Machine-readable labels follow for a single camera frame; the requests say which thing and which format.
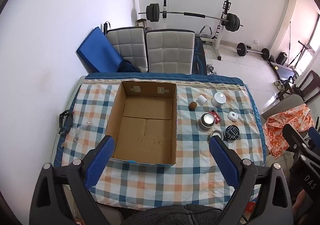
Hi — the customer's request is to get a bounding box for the dark blue knit cloth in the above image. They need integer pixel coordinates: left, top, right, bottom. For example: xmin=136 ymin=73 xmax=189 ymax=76
xmin=117 ymin=60 xmax=142 ymax=73

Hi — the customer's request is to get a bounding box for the black chain clip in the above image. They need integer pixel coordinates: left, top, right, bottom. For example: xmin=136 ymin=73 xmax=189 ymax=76
xmin=59 ymin=110 xmax=74 ymax=135

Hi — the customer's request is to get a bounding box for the orange floral cloth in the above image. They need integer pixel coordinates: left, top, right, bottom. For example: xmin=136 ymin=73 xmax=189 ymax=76
xmin=262 ymin=103 xmax=315 ymax=160

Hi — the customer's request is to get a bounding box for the long barbell with black plates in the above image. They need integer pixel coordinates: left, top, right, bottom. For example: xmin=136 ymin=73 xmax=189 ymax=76
xmin=138 ymin=3 xmax=243 ymax=32

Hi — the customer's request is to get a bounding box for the grey curved exercise handle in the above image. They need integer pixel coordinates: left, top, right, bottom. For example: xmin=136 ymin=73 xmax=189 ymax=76
xmin=199 ymin=25 xmax=213 ymax=40

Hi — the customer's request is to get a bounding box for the short barbell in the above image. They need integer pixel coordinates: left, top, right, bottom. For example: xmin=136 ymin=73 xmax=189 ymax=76
xmin=235 ymin=43 xmax=270 ymax=61

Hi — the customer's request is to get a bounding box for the black and blue bench pad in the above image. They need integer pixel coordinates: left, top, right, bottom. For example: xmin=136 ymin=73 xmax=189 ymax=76
xmin=192 ymin=37 xmax=208 ymax=75

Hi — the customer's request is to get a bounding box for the plain round silver tin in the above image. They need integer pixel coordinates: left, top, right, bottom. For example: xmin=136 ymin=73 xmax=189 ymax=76
xmin=210 ymin=130 xmax=224 ymax=141

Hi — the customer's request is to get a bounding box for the black strap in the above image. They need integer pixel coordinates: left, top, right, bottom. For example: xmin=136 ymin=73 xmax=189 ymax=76
xmin=103 ymin=21 xmax=112 ymax=37

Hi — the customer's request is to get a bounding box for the grey cushioned chair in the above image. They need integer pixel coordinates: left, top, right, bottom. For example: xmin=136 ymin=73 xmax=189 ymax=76
xmin=146 ymin=29 xmax=195 ymax=74
xmin=106 ymin=27 xmax=148 ymax=73

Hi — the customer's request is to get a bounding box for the red carton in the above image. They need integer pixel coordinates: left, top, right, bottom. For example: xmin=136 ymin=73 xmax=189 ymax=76
xmin=244 ymin=201 xmax=257 ymax=215

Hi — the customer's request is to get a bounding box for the small red box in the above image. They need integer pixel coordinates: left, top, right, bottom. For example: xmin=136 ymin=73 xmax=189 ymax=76
xmin=209 ymin=110 xmax=222 ymax=124

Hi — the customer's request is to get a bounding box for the black treadmill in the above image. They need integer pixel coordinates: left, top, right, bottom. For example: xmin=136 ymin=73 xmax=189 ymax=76
xmin=269 ymin=61 xmax=300 ymax=83

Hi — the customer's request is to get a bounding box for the black round tin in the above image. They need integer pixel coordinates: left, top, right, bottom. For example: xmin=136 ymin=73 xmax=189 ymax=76
xmin=224 ymin=125 xmax=240 ymax=141

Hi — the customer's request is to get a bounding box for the white plastic jar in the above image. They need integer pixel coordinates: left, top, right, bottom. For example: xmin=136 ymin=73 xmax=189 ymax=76
xmin=212 ymin=92 xmax=227 ymax=108

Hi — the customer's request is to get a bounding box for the clear plastic wrap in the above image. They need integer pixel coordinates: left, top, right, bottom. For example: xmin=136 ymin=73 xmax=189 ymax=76
xmin=64 ymin=121 xmax=100 ymax=150

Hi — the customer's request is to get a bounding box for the person's right hand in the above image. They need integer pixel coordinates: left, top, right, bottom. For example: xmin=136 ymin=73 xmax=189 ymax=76
xmin=292 ymin=189 xmax=308 ymax=217

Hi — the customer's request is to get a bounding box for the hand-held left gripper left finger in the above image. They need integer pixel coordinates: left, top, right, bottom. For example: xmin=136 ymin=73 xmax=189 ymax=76
xmin=29 ymin=135 xmax=115 ymax=225

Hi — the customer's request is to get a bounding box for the brown cardboard box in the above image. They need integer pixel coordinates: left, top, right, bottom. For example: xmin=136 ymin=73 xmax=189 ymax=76
xmin=106 ymin=80 xmax=178 ymax=166

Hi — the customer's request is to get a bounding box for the white barbell rack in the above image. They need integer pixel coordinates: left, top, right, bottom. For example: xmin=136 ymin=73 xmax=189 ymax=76
xmin=161 ymin=0 xmax=232 ymax=61

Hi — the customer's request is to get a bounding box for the black exercise stand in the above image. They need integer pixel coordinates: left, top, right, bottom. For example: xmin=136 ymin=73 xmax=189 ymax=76
xmin=287 ymin=21 xmax=315 ymax=68

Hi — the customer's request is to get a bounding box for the dark wooden chair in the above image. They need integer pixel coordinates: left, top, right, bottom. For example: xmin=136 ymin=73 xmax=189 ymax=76
xmin=295 ymin=70 xmax=320 ymax=103

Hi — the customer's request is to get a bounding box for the checked tablecloth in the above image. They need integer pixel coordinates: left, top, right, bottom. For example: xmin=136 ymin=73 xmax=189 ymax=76
xmin=51 ymin=72 xmax=267 ymax=212

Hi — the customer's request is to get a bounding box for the blue folded mat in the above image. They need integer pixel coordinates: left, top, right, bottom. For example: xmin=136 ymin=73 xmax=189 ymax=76
xmin=76 ymin=27 xmax=125 ymax=73

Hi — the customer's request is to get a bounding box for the silver tin with perforated lid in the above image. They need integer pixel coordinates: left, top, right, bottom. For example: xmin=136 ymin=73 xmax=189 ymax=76
xmin=198 ymin=112 xmax=215 ymax=131

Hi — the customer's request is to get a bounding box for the beige chair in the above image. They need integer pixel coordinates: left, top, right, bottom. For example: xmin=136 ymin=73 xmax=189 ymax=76
xmin=260 ymin=93 xmax=305 ymax=120

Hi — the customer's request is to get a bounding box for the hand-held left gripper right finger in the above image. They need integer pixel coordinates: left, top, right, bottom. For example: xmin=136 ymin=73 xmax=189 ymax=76
xmin=209 ymin=136 xmax=294 ymax=225

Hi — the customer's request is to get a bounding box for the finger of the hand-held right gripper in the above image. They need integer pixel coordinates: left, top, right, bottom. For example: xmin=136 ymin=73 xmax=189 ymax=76
xmin=282 ymin=123 xmax=310 ymax=155
xmin=308 ymin=127 xmax=320 ymax=148

